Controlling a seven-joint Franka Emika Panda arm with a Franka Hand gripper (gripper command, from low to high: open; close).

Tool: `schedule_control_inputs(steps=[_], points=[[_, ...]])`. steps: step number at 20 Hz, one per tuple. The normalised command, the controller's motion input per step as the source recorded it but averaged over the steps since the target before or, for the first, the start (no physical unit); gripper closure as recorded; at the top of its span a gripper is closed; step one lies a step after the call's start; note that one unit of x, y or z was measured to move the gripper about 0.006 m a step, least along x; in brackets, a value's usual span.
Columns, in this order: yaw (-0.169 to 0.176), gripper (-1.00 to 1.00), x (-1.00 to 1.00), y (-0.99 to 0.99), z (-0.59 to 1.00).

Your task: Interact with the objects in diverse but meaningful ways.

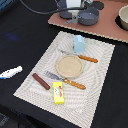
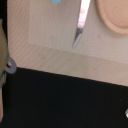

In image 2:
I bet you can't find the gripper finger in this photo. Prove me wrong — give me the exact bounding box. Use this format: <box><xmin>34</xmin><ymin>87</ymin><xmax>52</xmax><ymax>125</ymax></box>
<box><xmin>0</xmin><ymin>19</ymin><xmax>17</xmax><ymax>122</ymax></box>

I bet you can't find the woven beige placemat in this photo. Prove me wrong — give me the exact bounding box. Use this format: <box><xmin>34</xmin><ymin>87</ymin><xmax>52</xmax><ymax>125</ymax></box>
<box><xmin>7</xmin><ymin>0</ymin><xmax>128</xmax><ymax>87</ymax></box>

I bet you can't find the round wooden plate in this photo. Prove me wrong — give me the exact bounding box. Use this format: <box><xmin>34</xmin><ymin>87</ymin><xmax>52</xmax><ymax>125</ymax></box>
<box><xmin>96</xmin><ymin>0</ymin><xmax>128</xmax><ymax>35</ymax></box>

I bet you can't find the knife with orange handle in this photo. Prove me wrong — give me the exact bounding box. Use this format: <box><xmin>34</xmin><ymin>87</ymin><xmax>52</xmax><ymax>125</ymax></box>
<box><xmin>73</xmin><ymin>0</ymin><xmax>91</xmax><ymax>47</ymax></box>

